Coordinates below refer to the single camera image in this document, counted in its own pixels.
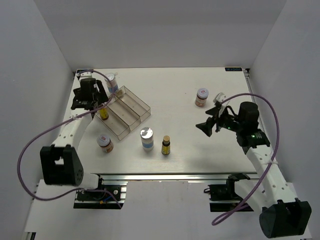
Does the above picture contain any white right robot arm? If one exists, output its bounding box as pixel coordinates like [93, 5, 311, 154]
[196, 101, 312, 239]

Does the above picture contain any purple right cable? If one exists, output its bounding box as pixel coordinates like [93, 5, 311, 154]
[211, 92, 280, 226]

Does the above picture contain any blue label sticker right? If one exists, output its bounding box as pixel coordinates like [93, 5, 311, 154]
[224, 67, 243, 72]

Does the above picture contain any blue white shaker back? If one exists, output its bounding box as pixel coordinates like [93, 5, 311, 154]
[104, 73, 119, 94]

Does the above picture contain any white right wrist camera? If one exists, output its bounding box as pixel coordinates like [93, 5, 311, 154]
[213, 92, 227, 104]

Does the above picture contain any yellow bottle gold cap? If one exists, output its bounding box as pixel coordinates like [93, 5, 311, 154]
[161, 135, 171, 155]

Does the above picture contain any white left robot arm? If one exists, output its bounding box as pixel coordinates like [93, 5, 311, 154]
[40, 77, 109, 200]

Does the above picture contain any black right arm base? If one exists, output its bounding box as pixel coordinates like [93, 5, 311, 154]
[203, 173, 251, 213]

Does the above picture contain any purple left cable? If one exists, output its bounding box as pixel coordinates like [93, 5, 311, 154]
[16, 70, 122, 209]

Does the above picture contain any orange jar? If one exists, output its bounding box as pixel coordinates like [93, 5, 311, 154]
[194, 88, 209, 107]
[96, 134, 114, 153]

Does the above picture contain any purple cable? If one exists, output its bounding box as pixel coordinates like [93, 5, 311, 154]
[16, 70, 122, 209]
[211, 92, 280, 226]

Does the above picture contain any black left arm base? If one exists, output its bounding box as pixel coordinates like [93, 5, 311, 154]
[73, 175, 127, 210]

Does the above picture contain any aluminium table rail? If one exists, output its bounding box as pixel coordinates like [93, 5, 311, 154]
[89, 172, 258, 181]

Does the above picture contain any blue white shaker front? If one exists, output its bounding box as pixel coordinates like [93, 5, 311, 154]
[140, 127, 154, 151]

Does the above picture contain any clear plastic organizer tray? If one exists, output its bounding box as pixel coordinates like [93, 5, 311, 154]
[96, 85, 151, 141]

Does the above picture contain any blue white shaker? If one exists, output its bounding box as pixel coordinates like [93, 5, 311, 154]
[140, 127, 154, 151]
[104, 73, 119, 94]

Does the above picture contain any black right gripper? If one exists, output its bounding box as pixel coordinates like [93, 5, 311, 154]
[194, 106, 243, 137]

